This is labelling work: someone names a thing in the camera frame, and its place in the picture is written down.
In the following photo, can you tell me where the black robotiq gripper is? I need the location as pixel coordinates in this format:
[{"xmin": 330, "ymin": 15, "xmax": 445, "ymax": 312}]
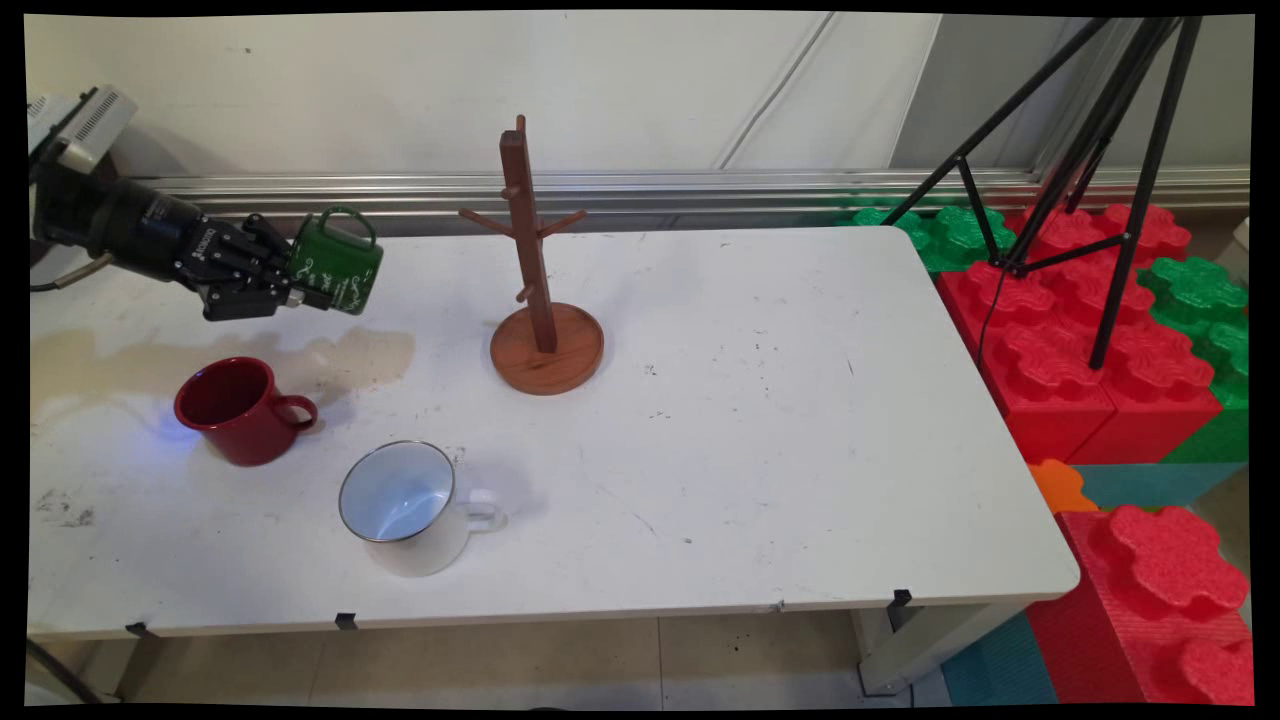
[{"xmin": 94, "ymin": 178, "xmax": 336, "ymax": 323}]

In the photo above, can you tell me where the green enamel mug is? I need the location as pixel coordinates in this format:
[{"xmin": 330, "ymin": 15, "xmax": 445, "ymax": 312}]
[{"xmin": 287, "ymin": 205, "xmax": 386, "ymax": 318}]

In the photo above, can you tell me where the red ceramic mug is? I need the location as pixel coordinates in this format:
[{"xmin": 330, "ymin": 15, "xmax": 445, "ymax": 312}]
[{"xmin": 173, "ymin": 356, "xmax": 320, "ymax": 468}]

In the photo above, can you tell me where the white enamel mug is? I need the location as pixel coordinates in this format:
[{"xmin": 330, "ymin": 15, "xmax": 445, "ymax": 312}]
[{"xmin": 337, "ymin": 440, "xmax": 502, "ymax": 579}]

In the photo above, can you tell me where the brown wooden mug tree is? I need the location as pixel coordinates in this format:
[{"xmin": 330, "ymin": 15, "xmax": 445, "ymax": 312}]
[{"xmin": 457, "ymin": 114, "xmax": 607, "ymax": 397}]

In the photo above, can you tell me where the green foam block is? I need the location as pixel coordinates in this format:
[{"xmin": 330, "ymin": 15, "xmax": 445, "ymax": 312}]
[
  {"xmin": 838, "ymin": 204, "xmax": 1018, "ymax": 274},
  {"xmin": 1138, "ymin": 255, "xmax": 1251, "ymax": 465}
]

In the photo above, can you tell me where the white table leg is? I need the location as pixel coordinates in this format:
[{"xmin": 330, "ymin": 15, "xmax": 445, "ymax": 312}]
[{"xmin": 853, "ymin": 598, "xmax": 1033, "ymax": 698}]

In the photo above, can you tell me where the orange foam piece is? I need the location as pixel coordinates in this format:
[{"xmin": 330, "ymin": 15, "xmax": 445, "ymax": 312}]
[{"xmin": 1027, "ymin": 458, "xmax": 1100, "ymax": 517}]

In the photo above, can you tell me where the teal foam mat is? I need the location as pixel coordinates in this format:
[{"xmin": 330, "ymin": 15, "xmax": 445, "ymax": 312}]
[
  {"xmin": 1073, "ymin": 461, "xmax": 1251, "ymax": 512},
  {"xmin": 939, "ymin": 609, "xmax": 1061, "ymax": 707}
]

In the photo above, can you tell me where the black tripod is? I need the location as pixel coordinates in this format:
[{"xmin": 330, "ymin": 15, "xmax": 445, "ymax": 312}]
[{"xmin": 880, "ymin": 16, "xmax": 1205, "ymax": 372}]

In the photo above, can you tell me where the large red foam block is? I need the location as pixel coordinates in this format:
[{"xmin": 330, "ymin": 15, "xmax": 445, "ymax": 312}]
[{"xmin": 1027, "ymin": 504, "xmax": 1256, "ymax": 707}]

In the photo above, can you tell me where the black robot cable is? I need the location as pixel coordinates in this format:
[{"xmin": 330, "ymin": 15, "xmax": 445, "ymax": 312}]
[{"xmin": 29, "ymin": 250, "xmax": 113, "ymax": 294}]

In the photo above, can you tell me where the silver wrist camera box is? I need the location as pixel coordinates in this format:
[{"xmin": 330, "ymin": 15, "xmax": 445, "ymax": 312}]
[{"xmin": 54, "ymin": 84, "xmax": 140, "ymax": 172}]

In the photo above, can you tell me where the black floor cable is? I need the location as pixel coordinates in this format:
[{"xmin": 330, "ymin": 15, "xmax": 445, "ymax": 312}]
[{"xmin": 28, "ymin": 638, "xmax": 105, "ymax": 704}]

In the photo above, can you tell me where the aluminium rail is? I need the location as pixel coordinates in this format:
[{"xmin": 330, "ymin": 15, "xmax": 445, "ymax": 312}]
[{"xmin": 140, "ymin": 166, "xmax": 1251, "ymax": 223}]

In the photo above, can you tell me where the white wall cable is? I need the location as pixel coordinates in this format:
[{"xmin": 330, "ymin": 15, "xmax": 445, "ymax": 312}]
[{"xmin": 713, "ymin": 12, "xmax": 838, "ymax": 172}]

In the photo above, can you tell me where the thin black tripod cable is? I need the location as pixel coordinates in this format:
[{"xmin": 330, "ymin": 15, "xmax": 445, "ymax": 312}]
[{"xmin": 976, "ymin": 263, "xmax": 1013, "ymax": 373}]

